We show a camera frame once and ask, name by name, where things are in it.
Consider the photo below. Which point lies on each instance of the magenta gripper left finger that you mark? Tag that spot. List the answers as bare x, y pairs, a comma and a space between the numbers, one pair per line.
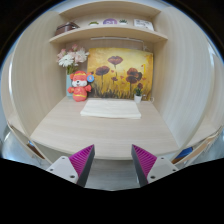
75, 168

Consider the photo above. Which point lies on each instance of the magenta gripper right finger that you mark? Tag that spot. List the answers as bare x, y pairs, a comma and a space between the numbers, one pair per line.
150, 168

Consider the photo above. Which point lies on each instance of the cream folded towel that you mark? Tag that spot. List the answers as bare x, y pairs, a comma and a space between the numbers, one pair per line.
116, 109

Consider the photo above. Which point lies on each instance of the right wooden chair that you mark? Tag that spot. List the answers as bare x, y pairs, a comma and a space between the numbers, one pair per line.
188, 155

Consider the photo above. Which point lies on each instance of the wooden chair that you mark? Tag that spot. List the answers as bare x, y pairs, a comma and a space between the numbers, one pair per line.
188, 155
28, 149

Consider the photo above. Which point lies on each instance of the left wooden chair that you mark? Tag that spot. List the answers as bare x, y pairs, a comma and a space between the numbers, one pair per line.
28, 149

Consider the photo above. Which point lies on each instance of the small potted plant white pot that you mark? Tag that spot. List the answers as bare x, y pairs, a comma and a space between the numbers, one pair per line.
138, 93

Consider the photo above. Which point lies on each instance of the light blue vase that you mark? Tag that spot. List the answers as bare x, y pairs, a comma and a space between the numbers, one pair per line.
68, 84

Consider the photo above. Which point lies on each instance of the red plush toy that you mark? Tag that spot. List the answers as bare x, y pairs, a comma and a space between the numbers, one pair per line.
80, 85

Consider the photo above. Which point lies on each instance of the poppy flower painting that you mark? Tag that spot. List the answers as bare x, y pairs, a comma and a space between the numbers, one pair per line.
118, 72

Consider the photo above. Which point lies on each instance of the pink white flower bouquet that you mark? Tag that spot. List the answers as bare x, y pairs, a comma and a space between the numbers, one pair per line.
70, 59

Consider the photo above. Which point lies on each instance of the wooden shelf board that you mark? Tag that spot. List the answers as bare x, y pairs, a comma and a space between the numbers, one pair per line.
103, 31

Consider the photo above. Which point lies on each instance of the white card on shelf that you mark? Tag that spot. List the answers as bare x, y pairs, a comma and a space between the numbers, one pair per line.
143, 24

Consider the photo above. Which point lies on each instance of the small green plant left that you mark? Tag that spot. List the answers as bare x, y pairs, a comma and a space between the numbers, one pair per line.
93, 23

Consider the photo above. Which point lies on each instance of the small green plant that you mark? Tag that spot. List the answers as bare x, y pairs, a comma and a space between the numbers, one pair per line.
93, 23
123, 22

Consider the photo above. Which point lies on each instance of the purple round plate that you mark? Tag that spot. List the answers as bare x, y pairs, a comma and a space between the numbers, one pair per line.
110, 21

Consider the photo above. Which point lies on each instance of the small green plant right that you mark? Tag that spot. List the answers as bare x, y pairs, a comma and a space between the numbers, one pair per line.
123, 22

